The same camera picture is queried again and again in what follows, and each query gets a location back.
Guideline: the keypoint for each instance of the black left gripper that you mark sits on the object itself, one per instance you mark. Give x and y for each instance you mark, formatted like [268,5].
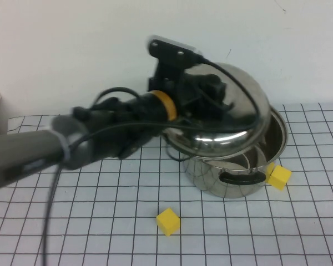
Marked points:
[183,94]

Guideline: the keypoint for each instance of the steel pot lid black knob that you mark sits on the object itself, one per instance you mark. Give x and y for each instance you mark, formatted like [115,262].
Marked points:
[233,138]

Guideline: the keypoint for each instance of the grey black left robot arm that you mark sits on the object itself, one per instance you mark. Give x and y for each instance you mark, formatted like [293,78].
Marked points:
[30,149]

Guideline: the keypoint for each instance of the yellow foam cube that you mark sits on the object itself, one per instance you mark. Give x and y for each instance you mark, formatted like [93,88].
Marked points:
[278,177]
[168,221]

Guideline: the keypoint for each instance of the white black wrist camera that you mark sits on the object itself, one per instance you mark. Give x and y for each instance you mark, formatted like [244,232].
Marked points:
[169,52]

